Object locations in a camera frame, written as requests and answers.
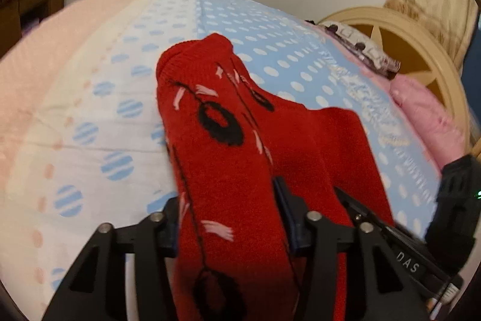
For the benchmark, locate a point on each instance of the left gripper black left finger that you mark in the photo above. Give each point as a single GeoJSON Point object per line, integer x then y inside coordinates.
{"type": "Point", "coordinates": [94, 287]}

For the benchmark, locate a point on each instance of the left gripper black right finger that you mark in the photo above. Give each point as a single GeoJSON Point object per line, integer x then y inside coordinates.
{"type": "Point", "coordinates": [354, 263]}

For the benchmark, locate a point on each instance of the red knitted sweater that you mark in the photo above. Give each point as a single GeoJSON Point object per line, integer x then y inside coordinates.
{"type": "Point", "coordinates": [228, 139]}

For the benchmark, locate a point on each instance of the pink blanket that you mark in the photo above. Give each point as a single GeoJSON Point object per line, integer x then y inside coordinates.
{"type": "Point", "coordinates": [442, 137]}

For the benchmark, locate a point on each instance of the pink and blue bedsheet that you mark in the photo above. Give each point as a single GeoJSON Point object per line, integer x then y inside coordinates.
{"type": "Point", "coordinates": [82, 141]}

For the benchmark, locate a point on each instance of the cream wooden headboard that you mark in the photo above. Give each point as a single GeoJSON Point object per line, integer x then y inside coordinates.
{"type": "Point", "coordinates": [420, 55]}

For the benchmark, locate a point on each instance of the patterned pillow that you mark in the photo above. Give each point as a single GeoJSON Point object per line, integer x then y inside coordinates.
{"type": "Point", "coordinates": [363, 48]}

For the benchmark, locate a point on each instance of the brown wooden desk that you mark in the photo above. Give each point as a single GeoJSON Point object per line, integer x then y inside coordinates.
{"type": "Point", "coordinates": [16, 15]}

